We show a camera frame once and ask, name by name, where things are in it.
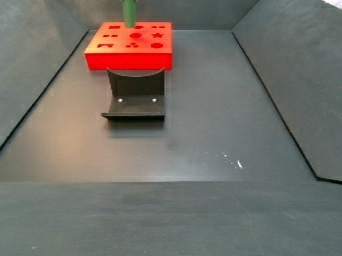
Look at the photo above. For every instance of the green round peg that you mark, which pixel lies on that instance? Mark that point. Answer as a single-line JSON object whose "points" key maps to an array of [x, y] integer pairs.
{"points": [[129, 12]]}

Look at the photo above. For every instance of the red shape sorter board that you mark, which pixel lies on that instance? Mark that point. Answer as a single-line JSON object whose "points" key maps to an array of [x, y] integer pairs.
{"points": [[139, 48]]}

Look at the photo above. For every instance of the black curved cradle holder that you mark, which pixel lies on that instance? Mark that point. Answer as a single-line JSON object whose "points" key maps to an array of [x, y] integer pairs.
{"points": [[137, 95]]}

